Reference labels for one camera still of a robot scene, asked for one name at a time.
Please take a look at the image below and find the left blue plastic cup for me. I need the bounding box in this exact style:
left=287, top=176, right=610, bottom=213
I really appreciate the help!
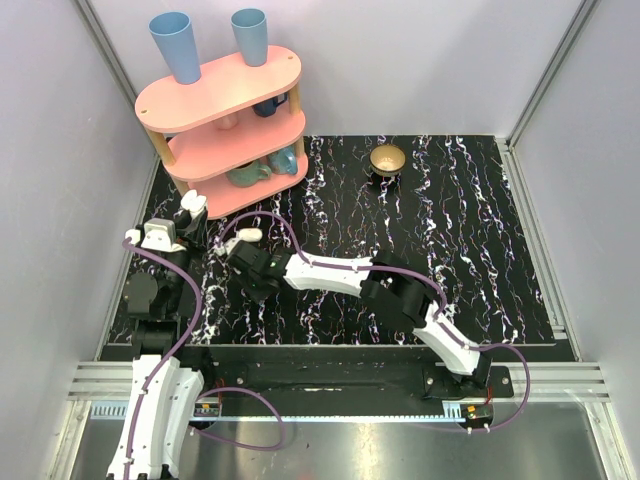
left=148, top=11, right=201, bottom=85

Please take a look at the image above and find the blue plastic cup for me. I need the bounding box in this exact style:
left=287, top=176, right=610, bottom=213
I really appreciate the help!
left=148, top=11, right=201, bottom=85
left=231, top=8, right=268, bottom=67

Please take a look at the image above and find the white earbud charging case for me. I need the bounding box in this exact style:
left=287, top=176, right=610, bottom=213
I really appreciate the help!
left=180, top=189, right=207, bottom=218

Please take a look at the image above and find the light blue butterfly mug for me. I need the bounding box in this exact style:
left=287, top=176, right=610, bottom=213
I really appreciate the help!
left=267, top=146, right=298, bottom=175

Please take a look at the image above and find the right blue plastic cup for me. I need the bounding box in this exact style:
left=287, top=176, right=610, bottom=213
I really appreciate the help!
left=231, top=8, right=268, bottom=67

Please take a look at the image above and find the pink cup on shelf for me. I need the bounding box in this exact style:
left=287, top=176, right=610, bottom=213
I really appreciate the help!
left=214, top=112, right=238, bottom=130

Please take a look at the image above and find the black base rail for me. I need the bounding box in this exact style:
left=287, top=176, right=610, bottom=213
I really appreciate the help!
left=180, top=345, right=514, bottom=400

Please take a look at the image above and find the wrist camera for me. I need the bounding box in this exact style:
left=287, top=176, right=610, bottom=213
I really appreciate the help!
left=141, top=218, right=185, bottom=253
left=214, top=237, right=241, bottom=257

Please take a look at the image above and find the white oval case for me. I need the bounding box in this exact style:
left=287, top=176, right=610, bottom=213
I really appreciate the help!
left=237, top=228, right=263, bottom=243

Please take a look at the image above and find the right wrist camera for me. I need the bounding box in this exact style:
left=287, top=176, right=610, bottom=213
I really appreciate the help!
left=214, top=237, right=241, bottom=257

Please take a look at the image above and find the pink three-tier shelf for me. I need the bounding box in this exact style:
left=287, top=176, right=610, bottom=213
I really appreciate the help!
left=135, top=45, right=309, bottom=219

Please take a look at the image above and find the dark blue mug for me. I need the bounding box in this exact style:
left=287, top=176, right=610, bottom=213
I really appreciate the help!
left=252, top=92, right=288, bottom=118

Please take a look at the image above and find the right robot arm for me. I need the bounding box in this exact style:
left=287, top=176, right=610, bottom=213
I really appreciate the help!
left=223, top=240, right=491, bottom=397

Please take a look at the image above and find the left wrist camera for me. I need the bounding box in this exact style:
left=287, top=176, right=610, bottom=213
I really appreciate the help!
left=141, top=218, right=185, bottom=253

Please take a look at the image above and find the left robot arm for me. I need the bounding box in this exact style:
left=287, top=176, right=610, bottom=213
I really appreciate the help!
left=106, top=204, right=216, bottom=479

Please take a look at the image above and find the teal ceramic mug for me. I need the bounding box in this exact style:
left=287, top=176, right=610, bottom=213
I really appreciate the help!
left=226, top=160, right=272, bottom=188

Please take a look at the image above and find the gold patterned bowl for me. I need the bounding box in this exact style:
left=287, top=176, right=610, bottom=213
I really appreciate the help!
left=369, top=145, right=406, bottom=177

